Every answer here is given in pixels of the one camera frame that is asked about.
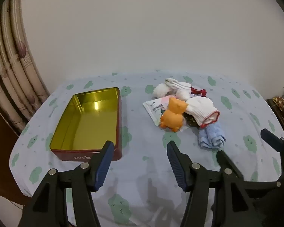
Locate pink white wipes packet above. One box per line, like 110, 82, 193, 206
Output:
143, 96, 172, 127

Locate brown wooden furniture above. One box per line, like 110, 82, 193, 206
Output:
0, 97, 31, 204

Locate white fluffy pompom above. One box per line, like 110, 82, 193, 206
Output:
153, 83, 172, 98

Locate red tin box gold inside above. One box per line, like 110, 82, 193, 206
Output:
49, 87, 123, 162

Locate white socks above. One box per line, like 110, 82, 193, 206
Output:
165, 78, 192, 101

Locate white glove red cuff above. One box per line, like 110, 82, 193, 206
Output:
185, 96, 220, 128

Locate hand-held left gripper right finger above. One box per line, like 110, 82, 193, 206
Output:
166, 141, 263, 227

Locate blue towel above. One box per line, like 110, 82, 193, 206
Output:
198, 122, 226, 150

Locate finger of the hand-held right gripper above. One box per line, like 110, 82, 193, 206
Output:
260, 128, 284, 171
216, 150, 282, 192

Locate cluttered dark shelf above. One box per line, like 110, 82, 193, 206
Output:
266, 89, 284, 133

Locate orange plush toy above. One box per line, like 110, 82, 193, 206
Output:
160, 97, 189, 132

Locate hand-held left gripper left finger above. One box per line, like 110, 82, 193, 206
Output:
18, 141, 115, 227

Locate red scrunchie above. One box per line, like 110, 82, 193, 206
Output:
190, 87, 207, 97

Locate beige leaf print curtain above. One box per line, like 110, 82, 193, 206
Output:
0, 0, 50, 136

